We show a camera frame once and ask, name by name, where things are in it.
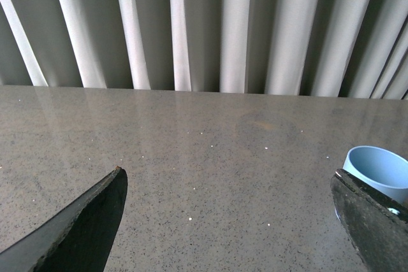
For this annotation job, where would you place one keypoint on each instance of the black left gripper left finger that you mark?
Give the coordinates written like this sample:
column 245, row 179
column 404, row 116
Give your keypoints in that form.
column 79, row 237

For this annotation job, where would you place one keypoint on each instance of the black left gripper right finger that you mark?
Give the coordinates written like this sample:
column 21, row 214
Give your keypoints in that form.
column 375, row 223

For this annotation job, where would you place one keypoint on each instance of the blue plastic cup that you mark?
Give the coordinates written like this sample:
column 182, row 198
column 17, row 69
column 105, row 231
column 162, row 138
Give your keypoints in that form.
column 375, row 180

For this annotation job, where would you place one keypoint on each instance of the grey pleated curtain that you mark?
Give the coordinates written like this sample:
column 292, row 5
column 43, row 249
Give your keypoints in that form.
column 329, row 48

